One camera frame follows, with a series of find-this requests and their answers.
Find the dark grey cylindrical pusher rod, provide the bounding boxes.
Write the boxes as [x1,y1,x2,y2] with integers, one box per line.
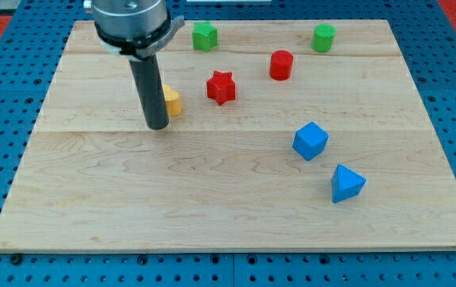
[130,55,169,130]

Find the blue cube block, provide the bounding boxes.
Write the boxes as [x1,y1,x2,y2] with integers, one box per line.
[293,122,329,161]

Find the blue triangle block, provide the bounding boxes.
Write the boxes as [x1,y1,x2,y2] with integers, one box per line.
[331,164,367,203]

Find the yellow heart block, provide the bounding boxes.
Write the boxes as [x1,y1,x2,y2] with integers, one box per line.
[163,85,182,116]

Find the green star block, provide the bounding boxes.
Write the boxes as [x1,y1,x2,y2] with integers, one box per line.
[192,21,218,52]

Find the red star block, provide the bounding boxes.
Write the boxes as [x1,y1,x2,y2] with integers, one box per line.
[206,70,236,105]

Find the red cylinder block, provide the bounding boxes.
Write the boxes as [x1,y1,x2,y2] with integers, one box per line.
[269,50,294,81]

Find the light wooden board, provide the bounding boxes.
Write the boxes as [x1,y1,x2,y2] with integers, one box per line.
[0,20,456,254]

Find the green cylinder block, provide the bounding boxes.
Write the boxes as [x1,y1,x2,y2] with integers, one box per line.
[311,24,336,53]

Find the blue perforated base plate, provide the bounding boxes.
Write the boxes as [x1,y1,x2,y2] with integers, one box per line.
[0,0,456,286]

